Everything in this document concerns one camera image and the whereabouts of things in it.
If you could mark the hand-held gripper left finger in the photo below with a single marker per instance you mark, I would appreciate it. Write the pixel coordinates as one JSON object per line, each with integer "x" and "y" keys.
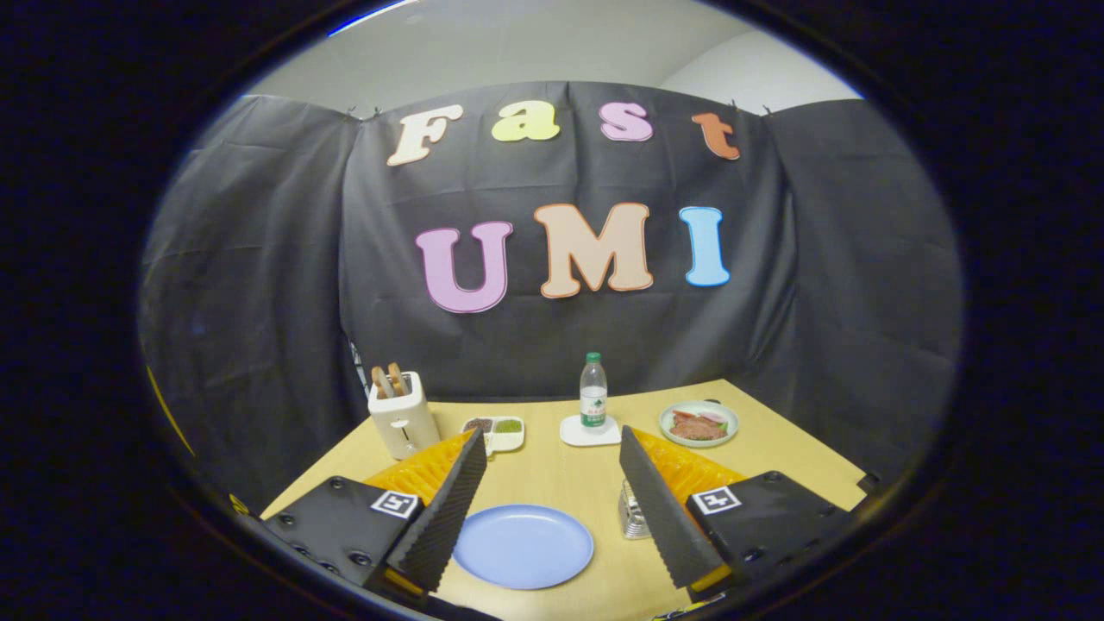
{"x": 444, "y": 517}

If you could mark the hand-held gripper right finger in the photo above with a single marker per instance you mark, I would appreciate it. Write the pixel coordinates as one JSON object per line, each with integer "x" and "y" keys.
{"x": 664, "y": 517}

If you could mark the clear glass container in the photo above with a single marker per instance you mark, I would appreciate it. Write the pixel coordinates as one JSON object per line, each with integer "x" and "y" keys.
{"x": 632, "y": 517}

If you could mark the pale green plate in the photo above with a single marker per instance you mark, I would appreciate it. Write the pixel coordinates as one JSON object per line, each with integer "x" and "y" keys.
{"x": 700, "y": 443}

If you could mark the blue plate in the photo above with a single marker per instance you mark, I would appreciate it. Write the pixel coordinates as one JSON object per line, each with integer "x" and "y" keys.
{"x": 522, "y": 548}

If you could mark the sliced meat with garnish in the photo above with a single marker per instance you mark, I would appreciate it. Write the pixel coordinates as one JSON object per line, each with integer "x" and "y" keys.
{"x": 697, "y": 427}

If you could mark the cream toaster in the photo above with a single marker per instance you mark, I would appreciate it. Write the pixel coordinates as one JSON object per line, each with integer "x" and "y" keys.
{"x": 405, "y": 427}

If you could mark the white divided condiment dish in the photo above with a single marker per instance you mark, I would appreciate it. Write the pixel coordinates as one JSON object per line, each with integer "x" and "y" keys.
{"x": 509, "y": 428}

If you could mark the white square coaster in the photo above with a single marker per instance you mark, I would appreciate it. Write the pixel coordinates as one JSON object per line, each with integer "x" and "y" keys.
{"x": 573, "y": 434}

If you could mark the clear plastic water bottle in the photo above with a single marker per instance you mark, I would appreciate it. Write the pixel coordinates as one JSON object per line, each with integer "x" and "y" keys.
{"x": 593, "y": 401}

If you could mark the toasted bread slice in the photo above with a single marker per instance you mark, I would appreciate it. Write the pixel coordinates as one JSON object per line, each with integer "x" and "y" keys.
{"x": 380, "y": 381}
{"x": 397, "y": 378}

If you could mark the black backdrop cloth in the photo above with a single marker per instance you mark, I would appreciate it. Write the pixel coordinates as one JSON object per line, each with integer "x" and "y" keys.
{"x": 259, "y": 276}

